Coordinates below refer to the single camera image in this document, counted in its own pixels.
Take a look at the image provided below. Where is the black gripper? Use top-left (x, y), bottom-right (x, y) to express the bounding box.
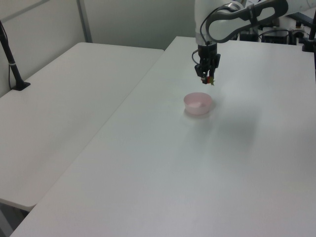
top-left (194, 44), bottom-right (222, 84)

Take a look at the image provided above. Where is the red strawberry with green leaves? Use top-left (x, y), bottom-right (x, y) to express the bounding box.
top-left (201, 76), bottom-right (216, 88)

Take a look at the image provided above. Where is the pink plastic bowl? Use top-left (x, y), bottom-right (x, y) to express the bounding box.
top-left (183, 91), bottom-right (214, 116)

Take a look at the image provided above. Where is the black equipment box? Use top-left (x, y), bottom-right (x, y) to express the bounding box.
top-left (261, 30), bottom-right (290, 45)

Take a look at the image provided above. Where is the white side table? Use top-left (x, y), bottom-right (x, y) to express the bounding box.
top-left (0, 41), bottom-right (166, 213)

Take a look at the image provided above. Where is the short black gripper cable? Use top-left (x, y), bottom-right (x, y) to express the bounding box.
top-left (191, 49), bottom-right (201, 66)

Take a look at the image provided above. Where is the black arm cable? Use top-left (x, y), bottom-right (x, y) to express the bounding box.
top-left (199, 2), bottom-right (238, 46)

